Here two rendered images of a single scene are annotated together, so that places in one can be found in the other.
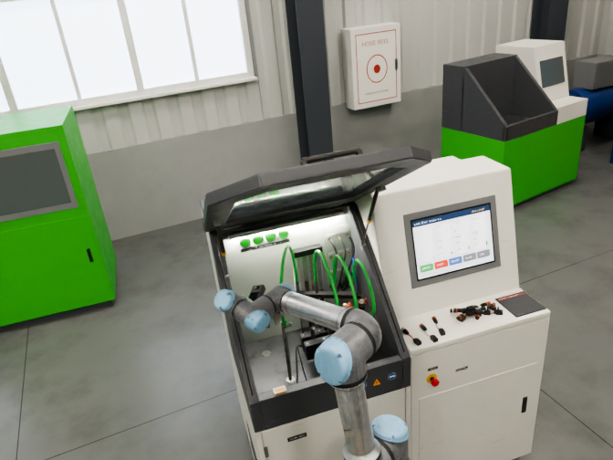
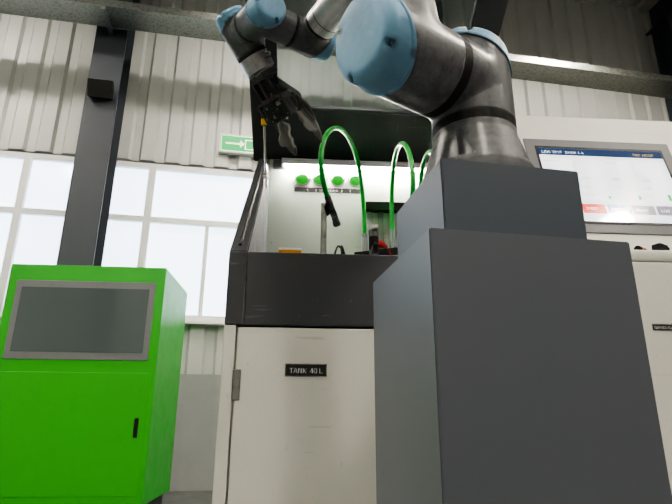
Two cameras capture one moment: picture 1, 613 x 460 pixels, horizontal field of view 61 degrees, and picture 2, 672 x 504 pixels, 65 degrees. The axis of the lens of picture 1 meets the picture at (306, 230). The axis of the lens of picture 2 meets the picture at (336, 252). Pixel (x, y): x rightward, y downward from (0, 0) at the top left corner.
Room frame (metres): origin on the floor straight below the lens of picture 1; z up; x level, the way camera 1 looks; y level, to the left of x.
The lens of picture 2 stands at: (0.51, -0.13, 0.61)
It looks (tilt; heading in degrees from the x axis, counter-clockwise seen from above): 18 degrees up; 11
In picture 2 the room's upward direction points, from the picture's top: straight up
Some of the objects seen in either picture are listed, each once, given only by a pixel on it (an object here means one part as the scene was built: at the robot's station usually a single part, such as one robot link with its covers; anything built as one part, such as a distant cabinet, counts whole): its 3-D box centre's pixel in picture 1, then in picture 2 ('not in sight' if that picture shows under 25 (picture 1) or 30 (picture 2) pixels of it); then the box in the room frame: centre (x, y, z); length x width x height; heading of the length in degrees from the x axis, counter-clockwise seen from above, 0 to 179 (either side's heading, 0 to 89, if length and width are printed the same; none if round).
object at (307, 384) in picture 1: (332, 391); (389, 292); (1.64, -0.04, 0.87); 0.62 x 0.04 x 0.16; 104
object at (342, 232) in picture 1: (339, 256); not in sight; (2.19, -0.15, 1.20); 0.13 x 0.03 x 0.31; 104
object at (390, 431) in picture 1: (389, 439); (466, 87); (1.20, -0.20, 1.07); 0.13 x 0.12 x 0.14; 136
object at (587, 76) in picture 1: (595, 101); not in sight; (6.81, -4.03, 0.56); 1.00 x 0.48 x 1.12; 111
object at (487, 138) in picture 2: not in sight; (475, 161); (1.20, -0.20, 0.95); 0.15 x 0.15 x 0.10
